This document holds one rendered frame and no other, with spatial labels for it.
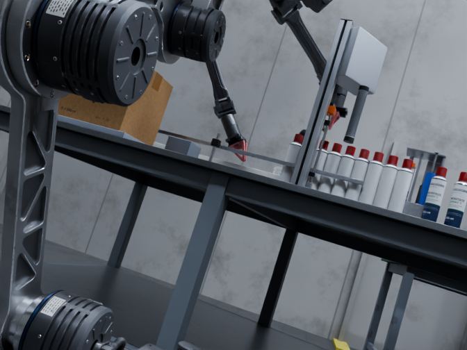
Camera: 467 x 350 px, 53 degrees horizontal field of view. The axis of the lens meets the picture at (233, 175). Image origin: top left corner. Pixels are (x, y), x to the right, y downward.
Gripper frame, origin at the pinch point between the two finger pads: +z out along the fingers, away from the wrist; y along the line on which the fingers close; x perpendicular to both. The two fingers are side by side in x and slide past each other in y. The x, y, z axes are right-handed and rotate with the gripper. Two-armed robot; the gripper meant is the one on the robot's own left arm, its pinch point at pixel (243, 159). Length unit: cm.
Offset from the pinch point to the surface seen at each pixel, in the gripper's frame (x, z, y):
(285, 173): -14.2, 13.6, -4.2
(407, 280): -43, 71, 118
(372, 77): -57, -5, -9
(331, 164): -31.0, 17.6, -4.1
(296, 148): -21.6, 6.0, -3.8
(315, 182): -23.1, 21.5, -3.4
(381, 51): -64, -14, -8
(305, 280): 33, 46, 253
